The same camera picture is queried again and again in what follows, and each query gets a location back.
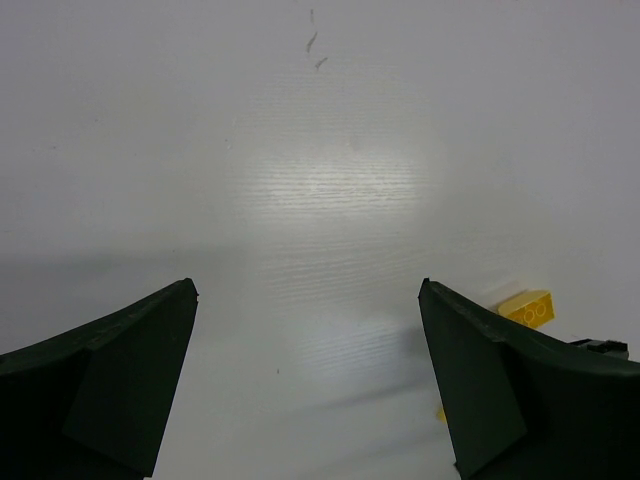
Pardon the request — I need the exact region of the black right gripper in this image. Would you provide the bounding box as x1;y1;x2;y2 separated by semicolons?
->
570;338;629;360

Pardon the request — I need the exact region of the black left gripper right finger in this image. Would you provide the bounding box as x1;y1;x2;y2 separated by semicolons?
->
419;279;639;479

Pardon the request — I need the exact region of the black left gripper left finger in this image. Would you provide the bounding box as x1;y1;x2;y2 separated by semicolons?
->
1;278;198;479

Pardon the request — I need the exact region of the yellow long lego plate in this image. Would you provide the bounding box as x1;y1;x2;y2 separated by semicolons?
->
436;407;447;424

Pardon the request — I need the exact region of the yellow square lego brick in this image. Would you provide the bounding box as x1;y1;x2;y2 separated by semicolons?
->
497;290;555;329

